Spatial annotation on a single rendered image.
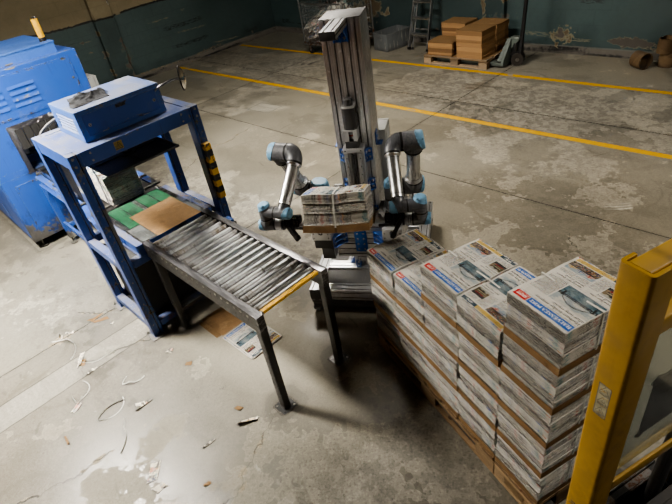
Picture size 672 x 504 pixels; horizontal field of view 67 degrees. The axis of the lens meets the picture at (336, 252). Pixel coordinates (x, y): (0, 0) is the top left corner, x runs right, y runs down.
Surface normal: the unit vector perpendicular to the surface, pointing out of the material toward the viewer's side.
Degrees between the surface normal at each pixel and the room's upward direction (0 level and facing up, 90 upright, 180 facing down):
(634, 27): 90
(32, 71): 90
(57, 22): 90
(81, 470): 0
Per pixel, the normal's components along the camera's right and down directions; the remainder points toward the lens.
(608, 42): -0.69, 0.50
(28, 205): 0.71, 0.32
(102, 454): -0.15, -0.80
